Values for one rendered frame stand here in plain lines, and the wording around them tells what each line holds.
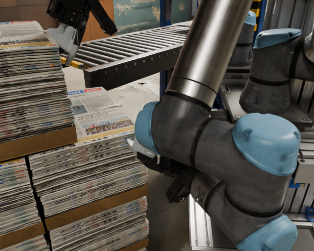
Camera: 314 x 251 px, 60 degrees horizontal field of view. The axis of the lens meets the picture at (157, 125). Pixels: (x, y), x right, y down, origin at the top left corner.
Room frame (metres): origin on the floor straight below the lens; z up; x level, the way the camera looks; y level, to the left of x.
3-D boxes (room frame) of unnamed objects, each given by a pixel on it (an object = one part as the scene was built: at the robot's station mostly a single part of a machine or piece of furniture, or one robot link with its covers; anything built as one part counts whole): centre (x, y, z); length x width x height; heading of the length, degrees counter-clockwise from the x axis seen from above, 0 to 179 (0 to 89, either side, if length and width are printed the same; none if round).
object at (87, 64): (1.44, 0.45, 0.77); 0.47 x 0.05 x 0.05; 49
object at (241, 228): (0.28, -0.13, 0.88); 0.11 x 0.08 x 0.09; 29
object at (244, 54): (1.29, -0.38, 0.87); 0.15 x 0.15 x 0.10
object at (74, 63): (1.39, 0.51, 0.81); 0.43 x 0.03 x 0.02; 49
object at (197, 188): (0.34, -0.09, 0.87); 0.08 x 0.05 x 0.08; 119
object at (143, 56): (1.71, -0.12, 0.74); 1.34 x 0.05 x 0.12; 139
